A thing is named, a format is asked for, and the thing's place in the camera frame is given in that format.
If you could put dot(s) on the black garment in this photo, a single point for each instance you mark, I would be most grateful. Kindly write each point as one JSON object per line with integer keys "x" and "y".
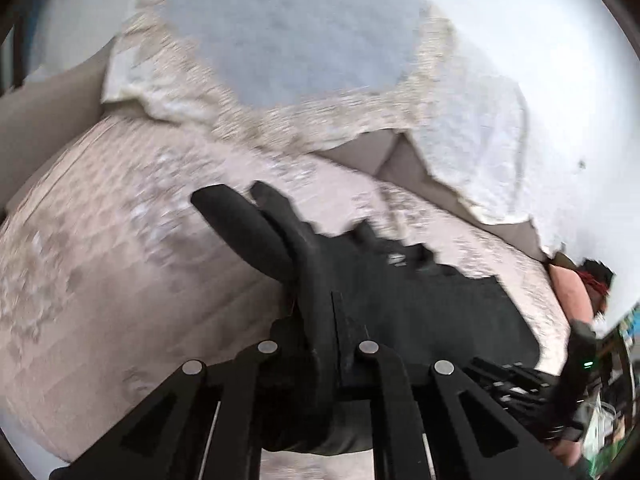
{"x": 425, "y": 310}

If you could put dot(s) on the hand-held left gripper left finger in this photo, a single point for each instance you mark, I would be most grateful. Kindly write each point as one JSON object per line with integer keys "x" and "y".
{"x": 262, "y": 362}

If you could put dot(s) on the pink pillow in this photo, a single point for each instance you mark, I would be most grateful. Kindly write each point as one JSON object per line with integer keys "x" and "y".
{"x": 570, "y": 290}

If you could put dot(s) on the red and black cloth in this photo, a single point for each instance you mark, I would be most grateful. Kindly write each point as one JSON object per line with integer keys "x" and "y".
{"x": 597, "y": 282}

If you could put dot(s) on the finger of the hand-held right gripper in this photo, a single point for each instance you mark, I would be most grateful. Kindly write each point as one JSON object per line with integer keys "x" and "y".
{"x": 525, "y": 407}
{"x": 510, "y": 372}

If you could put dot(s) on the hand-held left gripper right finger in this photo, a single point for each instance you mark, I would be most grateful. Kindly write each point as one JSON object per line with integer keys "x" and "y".
{"x": 375, "y": 365}

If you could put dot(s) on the beige floral sofa blanket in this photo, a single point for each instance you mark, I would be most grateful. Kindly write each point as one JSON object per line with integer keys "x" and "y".
{"x": 125, "y": 260}

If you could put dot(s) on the green and white plastic bag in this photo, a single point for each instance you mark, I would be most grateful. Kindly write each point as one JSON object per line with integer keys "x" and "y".
{"x": 602, "y": 435}

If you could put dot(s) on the grey lace-trimmed pillow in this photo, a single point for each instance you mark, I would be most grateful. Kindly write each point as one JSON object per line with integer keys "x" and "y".
{"x": 300, "y": 35}

